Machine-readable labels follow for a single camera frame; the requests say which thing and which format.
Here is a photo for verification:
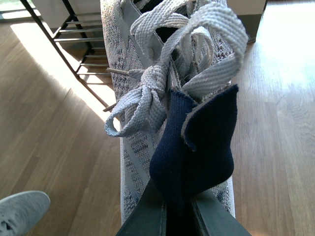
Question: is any grey sneaker with navy collar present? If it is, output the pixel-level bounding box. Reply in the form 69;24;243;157
100;0;248;221

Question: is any black metal shoe rack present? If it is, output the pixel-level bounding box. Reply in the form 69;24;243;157
22;0;114;111

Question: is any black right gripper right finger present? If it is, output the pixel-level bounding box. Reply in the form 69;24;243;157
190;190;250;236

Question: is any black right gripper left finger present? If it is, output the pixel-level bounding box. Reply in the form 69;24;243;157
117;181;167;236

